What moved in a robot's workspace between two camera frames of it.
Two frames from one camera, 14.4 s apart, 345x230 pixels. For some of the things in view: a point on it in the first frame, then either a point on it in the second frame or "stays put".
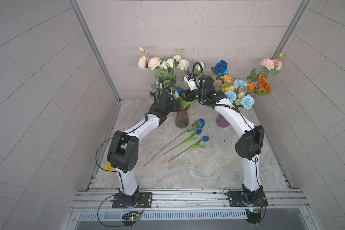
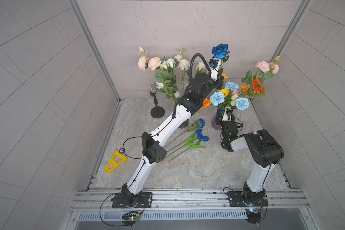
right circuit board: [254, 215] stays put
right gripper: [190, 95] -> [219, 118]
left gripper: [177, 109] -> [213, 83]
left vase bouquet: [171, 73] stays put
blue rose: [194, 127] stays put
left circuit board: [129, 218] stays put
